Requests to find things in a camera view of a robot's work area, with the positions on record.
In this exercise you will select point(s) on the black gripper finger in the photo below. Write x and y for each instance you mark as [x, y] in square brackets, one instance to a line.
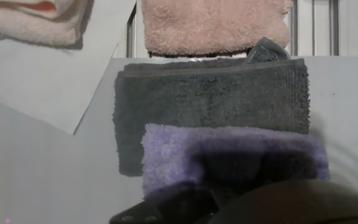
[166, 208]

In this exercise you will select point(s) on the purple fluffy cloth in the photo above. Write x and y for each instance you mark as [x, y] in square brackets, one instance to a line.
[166, 149]

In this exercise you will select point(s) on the pink fluffy cloth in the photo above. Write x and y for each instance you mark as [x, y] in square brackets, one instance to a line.
[213, 25]

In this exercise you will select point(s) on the dark grey towel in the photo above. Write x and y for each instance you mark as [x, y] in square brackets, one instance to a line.
[210, 96]

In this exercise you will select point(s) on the grey glossy table sheet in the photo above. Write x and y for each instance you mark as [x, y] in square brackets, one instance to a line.
[42, 177]

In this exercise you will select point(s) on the white paper sheet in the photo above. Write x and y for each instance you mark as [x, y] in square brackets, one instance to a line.
[57, 87]

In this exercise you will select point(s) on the cream folded towel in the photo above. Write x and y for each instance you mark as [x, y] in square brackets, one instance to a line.
[26, 26]

